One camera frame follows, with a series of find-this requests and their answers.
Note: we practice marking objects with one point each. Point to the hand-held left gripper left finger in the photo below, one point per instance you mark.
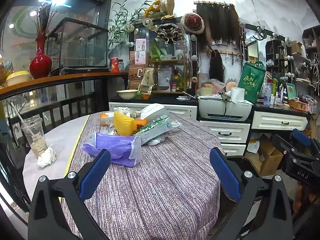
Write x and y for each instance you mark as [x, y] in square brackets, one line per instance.
[95, 175]

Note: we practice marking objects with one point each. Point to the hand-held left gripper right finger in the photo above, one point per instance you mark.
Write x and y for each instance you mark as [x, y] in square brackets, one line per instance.
[225, 175]

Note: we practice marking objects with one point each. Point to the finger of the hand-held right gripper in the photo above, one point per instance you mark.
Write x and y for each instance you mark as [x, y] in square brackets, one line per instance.
[287, 146]
[301, 137]

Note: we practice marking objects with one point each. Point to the orange white packet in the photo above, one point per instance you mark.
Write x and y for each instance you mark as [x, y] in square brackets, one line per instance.
[106, 120]

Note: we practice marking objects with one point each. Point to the green snack packet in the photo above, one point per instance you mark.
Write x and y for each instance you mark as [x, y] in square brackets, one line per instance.
[155, 128]

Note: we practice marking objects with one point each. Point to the white plastic bag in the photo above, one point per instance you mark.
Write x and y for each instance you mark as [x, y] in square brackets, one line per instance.
[155, 111]

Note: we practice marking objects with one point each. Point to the cardboard box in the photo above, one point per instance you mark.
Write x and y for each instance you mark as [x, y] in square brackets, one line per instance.
[271, 157]

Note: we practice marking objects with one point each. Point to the wide white desk drawer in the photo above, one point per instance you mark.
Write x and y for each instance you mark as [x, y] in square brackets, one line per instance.
[277, 121]

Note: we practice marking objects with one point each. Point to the white cabinet drawer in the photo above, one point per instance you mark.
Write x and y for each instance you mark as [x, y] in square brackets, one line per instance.
[225, 131]
[235, 150]

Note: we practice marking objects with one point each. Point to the purple plastic bag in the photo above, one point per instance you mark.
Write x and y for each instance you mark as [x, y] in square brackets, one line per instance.
[112, 148]

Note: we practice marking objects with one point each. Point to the carved wooden box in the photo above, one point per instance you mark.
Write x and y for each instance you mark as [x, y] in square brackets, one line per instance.
[297, 104]

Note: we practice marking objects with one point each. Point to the white bag orange print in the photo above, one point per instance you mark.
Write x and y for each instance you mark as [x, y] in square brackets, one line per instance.
[253, 143]

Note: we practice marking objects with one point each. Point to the teal framed picture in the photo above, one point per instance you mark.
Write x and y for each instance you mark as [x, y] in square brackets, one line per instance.
[291, 91]

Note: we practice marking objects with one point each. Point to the white table cover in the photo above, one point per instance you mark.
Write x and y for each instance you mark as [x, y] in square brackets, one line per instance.
[62, 140]

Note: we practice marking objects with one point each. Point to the group of cosmetic bottles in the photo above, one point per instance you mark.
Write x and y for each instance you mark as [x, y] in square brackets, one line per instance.
[278, 93]

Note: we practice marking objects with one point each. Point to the crumpled white tissue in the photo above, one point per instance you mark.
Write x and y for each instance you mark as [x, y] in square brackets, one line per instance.
[155, 141]
[47, 157]

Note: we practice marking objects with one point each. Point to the water bottle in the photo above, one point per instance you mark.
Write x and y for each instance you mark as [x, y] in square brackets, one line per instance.
[267, 96]

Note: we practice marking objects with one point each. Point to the purple striped tablecloth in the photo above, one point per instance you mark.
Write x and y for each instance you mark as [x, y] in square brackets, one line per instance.
[162, 180]

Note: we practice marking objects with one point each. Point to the white printer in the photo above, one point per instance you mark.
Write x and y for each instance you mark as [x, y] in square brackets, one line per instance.
[217, 110]

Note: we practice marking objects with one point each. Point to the orange peel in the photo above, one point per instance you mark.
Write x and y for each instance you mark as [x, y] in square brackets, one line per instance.
[141, 123]

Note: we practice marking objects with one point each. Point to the plastic cup with straw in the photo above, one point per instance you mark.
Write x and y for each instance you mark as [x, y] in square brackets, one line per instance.
[35, 137]

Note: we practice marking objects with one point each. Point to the toilet paper roll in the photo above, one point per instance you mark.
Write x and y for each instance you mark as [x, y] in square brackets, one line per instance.
[237, 95]

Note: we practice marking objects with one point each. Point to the green shopping bag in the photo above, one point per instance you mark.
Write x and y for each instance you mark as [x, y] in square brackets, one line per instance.
[251, 82]

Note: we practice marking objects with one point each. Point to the black railing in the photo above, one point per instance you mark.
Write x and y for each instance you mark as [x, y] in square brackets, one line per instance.
[62, 107]

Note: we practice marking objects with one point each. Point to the white panel cabinet front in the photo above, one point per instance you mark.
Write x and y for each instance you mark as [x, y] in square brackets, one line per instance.
[180, 111]

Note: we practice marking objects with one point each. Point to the tape roll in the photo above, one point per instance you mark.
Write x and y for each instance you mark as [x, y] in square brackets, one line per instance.
[206, 91]

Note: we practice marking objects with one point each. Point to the pale green bowl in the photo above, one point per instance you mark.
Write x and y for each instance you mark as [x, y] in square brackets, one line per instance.
[127, 94]

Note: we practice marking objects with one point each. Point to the pink plastic bag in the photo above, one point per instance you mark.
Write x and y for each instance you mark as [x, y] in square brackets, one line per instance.
[215, 85]

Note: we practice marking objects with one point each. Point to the wooden ledge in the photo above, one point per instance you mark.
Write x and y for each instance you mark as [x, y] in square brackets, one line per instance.
[62, 78]

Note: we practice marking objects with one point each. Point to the vanity mirror with bulbs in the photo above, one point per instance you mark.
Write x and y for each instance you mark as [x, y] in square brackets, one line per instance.
[252, 47]
[140, 37]

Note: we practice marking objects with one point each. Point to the black wig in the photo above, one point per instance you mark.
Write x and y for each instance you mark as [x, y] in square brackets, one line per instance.
[216, 65]

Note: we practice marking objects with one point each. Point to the kraft paper bag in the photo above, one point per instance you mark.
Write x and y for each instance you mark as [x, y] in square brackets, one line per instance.
[147, 78]

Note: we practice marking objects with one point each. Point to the red tin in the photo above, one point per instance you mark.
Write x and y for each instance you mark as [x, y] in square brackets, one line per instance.
[114, 65]

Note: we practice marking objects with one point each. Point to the glass jar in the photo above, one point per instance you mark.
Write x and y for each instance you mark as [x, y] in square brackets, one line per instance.
[121, 65]

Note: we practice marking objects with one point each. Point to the red vase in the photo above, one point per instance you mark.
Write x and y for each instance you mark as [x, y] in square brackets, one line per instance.
[40, 65]

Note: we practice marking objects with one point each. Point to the yellow lidded bowl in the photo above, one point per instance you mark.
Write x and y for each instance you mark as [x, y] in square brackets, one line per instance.
[18, 78]

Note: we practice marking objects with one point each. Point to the glass terrarium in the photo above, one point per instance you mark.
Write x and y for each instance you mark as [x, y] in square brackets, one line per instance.
[80, 47]

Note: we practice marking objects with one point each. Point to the row of hanging hair pieces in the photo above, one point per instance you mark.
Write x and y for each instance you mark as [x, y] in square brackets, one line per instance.
[217, 22]

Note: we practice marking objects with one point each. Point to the bamboo plant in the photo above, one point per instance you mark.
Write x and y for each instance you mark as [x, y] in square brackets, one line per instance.
[120, 27]

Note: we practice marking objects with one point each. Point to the ornate lion mask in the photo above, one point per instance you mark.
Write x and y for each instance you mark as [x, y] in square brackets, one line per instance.
[170, 32]

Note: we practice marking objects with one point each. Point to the red fur hat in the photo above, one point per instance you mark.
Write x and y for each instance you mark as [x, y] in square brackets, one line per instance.
[192, 22]

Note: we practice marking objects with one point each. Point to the dried red branches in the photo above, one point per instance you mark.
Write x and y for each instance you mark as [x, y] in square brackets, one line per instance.
[45, 20]

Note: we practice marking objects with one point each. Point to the sunflower bouquet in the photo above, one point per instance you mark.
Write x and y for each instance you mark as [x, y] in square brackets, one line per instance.
[156, 8]

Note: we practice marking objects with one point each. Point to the dark wall shelf unit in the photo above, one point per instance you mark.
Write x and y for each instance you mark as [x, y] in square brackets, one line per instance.
[305, 55]

